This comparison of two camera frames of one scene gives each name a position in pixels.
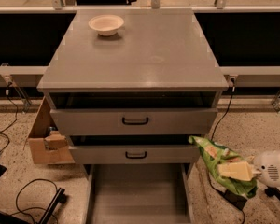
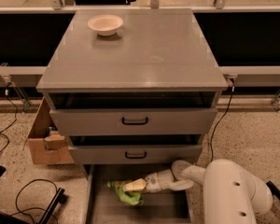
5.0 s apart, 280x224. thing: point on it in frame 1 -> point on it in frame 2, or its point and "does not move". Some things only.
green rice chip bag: [216, 154] -> [135, 198]
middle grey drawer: [133, 154] does not move
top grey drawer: [133, 121] does not move
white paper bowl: [106, 25] does not move
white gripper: [268, 169] -> [152, 183]
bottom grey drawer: [143, 193] does not move
